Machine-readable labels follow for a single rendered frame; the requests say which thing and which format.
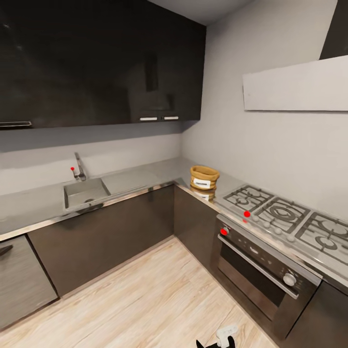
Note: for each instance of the cabinet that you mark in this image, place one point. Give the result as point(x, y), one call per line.
point(141, 63)
point(41, 79)

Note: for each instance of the burner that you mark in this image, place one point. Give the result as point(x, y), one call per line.
point(316, 234)

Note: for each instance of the range hood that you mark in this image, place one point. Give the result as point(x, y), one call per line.
point(318, 85)

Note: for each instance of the popcorn bag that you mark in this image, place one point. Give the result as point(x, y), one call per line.
point(204, 178)

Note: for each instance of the dishwasher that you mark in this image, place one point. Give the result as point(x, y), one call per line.
point(24, 284)

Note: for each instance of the oven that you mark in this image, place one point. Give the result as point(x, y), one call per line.
point(274, 287)

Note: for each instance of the drop in sink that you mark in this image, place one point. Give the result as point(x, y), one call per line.
point(92, 190)

